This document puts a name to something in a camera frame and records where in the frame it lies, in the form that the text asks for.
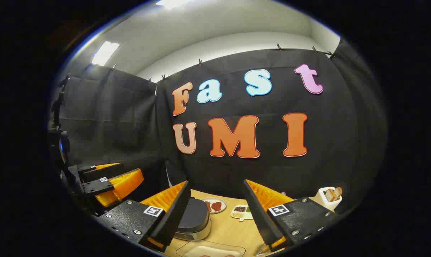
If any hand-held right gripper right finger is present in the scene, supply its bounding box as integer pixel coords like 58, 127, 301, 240
243, 180, 341, 252

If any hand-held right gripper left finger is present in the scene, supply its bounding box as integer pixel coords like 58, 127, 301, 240
94, 180, 191, 253

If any dark grey rice cooker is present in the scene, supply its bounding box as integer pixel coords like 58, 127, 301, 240
173, 197, 212, 241

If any clear plastic rice tray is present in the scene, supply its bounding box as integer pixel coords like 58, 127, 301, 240
176, 240, 246, 257

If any white divided bean dish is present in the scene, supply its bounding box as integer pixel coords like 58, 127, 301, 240
231, 205, 254, 222

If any round white plate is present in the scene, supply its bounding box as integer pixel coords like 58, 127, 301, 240
200, 197, 227, 214

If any white toaster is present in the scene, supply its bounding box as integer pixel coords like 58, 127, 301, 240
315, 186, 343, 212

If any row of small backdrop clips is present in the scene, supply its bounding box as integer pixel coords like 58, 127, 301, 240
110, 43, 335, 82

